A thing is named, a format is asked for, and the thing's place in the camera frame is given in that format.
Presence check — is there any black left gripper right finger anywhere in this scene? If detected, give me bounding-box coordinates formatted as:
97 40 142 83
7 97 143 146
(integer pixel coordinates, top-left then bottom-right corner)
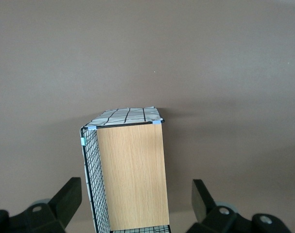
186 179 291 233

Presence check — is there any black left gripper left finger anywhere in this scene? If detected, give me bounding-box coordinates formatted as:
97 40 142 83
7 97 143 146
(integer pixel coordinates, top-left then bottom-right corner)
0 177 82 233

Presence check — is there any brown table cover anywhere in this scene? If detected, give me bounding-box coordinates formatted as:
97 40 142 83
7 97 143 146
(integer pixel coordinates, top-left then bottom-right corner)
0 0 295 233

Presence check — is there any wire basket with wooden shelf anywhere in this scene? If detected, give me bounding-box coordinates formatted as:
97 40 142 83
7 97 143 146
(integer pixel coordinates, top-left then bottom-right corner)
78 105 172 233

